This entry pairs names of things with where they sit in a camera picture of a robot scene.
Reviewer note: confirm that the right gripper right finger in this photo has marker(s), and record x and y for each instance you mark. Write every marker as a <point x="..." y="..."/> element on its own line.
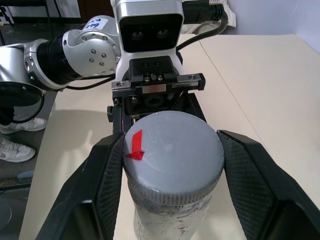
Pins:
<point x="262" y="195"/>

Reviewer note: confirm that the black white marker sheet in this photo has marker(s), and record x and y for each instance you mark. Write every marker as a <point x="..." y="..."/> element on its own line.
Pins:
<point x="5" y="15"/>

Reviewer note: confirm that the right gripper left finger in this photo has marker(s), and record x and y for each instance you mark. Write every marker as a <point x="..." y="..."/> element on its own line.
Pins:
<point x="95" y="195"/>

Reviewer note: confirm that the white grey sneaker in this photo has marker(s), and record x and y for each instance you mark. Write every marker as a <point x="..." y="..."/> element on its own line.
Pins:
<point x="15" y="152"/>
<point x="22" y="126"/>

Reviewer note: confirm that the clear bottle with red stripe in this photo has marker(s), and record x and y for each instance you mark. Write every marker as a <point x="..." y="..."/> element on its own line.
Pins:
<point x="170" y="222"/>

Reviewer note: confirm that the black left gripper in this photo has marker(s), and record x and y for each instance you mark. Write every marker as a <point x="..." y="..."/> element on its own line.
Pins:
<point x="152" y="67"/>

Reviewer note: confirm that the white crumpled cloth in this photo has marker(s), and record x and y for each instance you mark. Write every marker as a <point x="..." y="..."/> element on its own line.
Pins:
<point x="200" y="26"/>

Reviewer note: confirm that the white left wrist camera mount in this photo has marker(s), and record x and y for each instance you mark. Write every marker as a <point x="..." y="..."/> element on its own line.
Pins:
<point x="123" y="65"/>

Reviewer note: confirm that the grey plastic jar lid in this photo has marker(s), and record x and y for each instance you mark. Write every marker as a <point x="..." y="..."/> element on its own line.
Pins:
<point x="175" y="155"/>

